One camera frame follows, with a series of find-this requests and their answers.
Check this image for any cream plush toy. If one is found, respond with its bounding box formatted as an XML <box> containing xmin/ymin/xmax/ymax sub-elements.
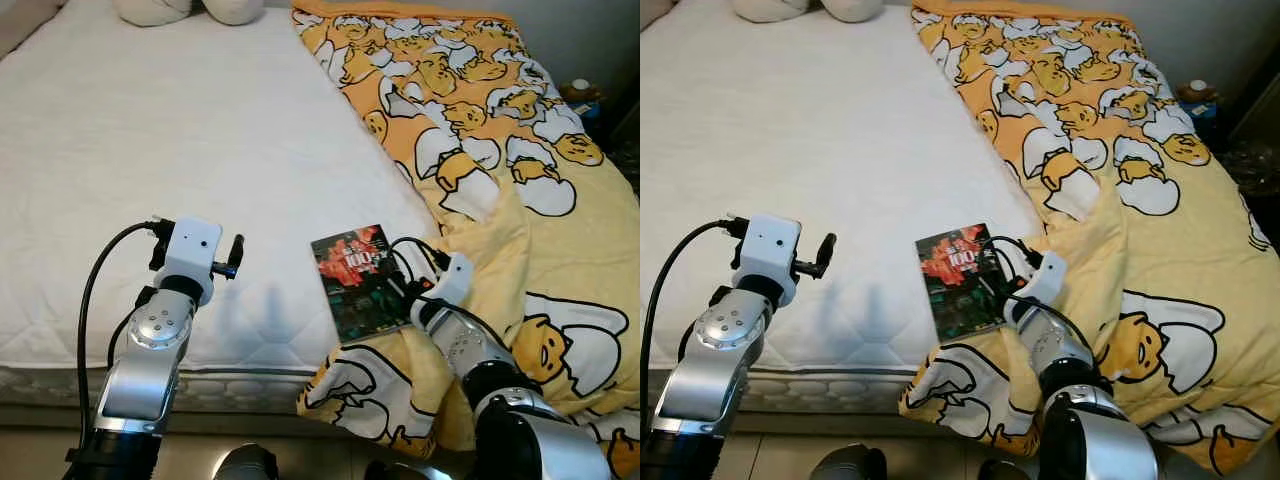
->
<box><xmin>730</xmin><ymin>0</ymin><xmax>886</xmax><ymax>25</ymax></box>
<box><xmin>110</xmin><ymin>0</ymin><xmax>267</xmax><ymax>29</ymax></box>

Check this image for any grey robot leg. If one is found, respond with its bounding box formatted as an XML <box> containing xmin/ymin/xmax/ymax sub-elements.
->
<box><xmin>975</xmin><ymin>458</ymin><xmax>1046</xmax><ymax>480</ymax></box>
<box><xmin>808</xmin><ymin>444</ymin><xmax>889</xmax><ymax>480</ymax></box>
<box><xmin>213</xmin><ymin>444</ymin><xmax>283</xmax><ymax>480</ymax></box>
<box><xmin>362</xmin><ymin>458</ymin><xmax>433</xmax><ymax>480</ymax></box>

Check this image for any grey robot left leg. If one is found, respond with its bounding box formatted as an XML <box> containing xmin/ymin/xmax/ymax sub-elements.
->
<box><xmin>808</xmin><ymin>444</ymin><xmax>889</xmax><ymax>480</ymax></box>
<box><xmin>213</xmin><ymin>444</ymin><xmax>283</xmax><ymax>480</ymax></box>

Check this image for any dark red cover book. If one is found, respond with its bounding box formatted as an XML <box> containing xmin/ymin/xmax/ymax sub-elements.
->
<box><xmin>914</xmin><ymin>222</ymin><xmax>1006</xmax><ymax>343</ymax></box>
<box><xmin>310</xmin><ymin>223</ymin><xmax>414</xmax><ymax>347</ymax></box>

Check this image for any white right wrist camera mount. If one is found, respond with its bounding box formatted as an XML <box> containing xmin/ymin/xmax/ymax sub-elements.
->
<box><xmin>1022</xmin><ymin>250</ymin><xmax>1069</xmax><ymax>306</ymax></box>
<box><xmin>430</xmin><ymin>251</ymin><xmax>477</xmax><ymax>307</ymax></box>

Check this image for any cluttered dark bedside table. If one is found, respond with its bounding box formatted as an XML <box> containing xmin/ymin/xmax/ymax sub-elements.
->
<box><xmin>1175</xmin><ymin>78</ymin><xmax>1280</xmax><ymax>191</ymax></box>
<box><xmin>558</xmin><ymin>76</ymin><xmax>641</xmax><ymax>196</ymax></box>

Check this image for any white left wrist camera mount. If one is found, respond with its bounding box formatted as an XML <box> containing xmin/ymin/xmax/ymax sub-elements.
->
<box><xmin>153</xmin><ymin>216</ymin><xmax>225</xmax><ymax>307</ymax></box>
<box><xmin>735</xmin><ymin>212</ymin><xmax>804</xmax><ymax>307</ymax></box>

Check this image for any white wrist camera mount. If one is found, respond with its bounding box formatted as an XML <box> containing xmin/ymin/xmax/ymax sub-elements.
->
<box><xmin>1022</xmin><ymin>250</ymin><xmax>1069</xmax><ymax>306</ymax></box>
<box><xmin>430</xmin><ymin>251</ymin><xmax>477</xmax><ymax>307</ymax></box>
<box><xmin>735</xmin><ymin>212</ymin><xmax>804</xmax><ymax>307</ymax></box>
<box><xmin>153</xmin><ymin>216</ymin><xmax>225</xmax><ymax>307</ymax></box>

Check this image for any grey robot right leg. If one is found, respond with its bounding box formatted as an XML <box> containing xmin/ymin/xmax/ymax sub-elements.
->
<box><xmin>975</xmin><ymin>458</ymin><xmax>1046</xmax><ymax>480</ymax></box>
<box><xmin>362</xmin><ymin>458</ymin><xmax>433</xmax><ymax>480</ymax></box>

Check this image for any yellow cartoon egg blanket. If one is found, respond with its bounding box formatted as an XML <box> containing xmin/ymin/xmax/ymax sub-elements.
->
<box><xmin>898</xmin><ymin>0</ymin><xmax>1280</xmax><ymax>479</ymax></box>
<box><xmin>288</xmin><ymin>0</ymin><xmax>641</xmax><ymax>480</ymax></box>

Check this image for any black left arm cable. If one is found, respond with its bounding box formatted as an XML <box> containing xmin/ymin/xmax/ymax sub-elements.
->
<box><xmin>640</xmin><ymin>218</ymin><xmax>746</xmax><ymax>456</ymax></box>
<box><xmin>76</xmin><ymin>218</ymin><xmax>166</xmax><ymax>456</ymax></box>

